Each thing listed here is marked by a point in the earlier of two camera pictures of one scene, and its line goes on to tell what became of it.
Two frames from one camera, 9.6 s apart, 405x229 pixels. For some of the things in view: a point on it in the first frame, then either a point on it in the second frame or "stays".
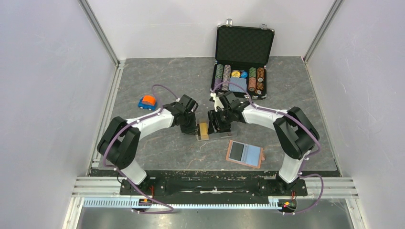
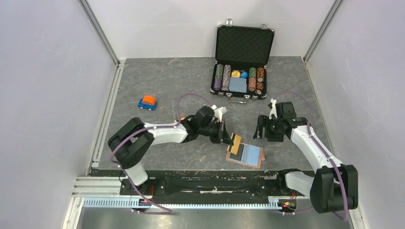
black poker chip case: [242, 54] stays
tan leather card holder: [245, 154] stays
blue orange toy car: [148, 102] stays
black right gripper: [213, 116] -> [277, 138]
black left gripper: [191, 129] -> [225, 138]
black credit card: [236, 151] stays
